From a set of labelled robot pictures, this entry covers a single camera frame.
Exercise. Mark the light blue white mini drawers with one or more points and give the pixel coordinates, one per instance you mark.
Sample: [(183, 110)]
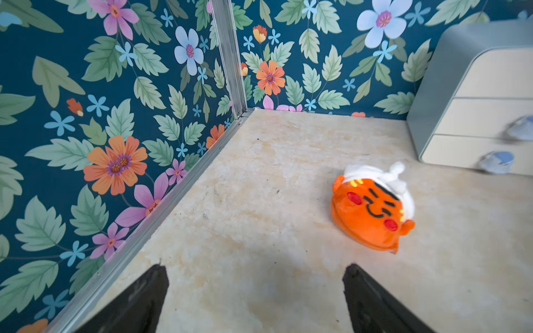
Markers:
[(473, 109)]

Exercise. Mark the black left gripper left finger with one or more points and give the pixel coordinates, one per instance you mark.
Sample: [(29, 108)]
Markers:
[(136, 309)]

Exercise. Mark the orange tiger toy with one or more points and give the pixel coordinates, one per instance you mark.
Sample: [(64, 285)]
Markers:
[(373, 206)]

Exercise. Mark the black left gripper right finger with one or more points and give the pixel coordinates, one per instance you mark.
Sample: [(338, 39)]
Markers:
[(373, 309)]

